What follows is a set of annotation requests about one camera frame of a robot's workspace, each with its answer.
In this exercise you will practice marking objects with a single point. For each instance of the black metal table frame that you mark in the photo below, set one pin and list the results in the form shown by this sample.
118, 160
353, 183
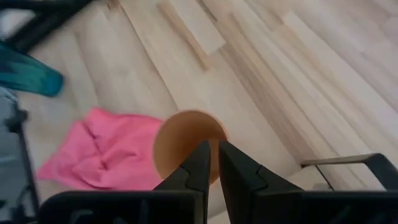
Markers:
46, 18

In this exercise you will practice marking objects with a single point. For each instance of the orange plastic cup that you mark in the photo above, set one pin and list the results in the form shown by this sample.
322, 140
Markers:
183, 140

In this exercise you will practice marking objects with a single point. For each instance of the pink cloth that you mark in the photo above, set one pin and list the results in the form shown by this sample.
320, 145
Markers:
109, 152

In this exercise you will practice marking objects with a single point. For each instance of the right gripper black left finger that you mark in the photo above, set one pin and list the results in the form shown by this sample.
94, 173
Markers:
196, 171

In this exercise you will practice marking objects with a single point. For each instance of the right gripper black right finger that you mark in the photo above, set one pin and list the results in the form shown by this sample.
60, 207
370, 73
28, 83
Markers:
239, 177

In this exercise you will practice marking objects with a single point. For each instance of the teal ribbed plastic cup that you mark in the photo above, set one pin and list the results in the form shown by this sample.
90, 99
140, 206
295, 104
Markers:
28, 74

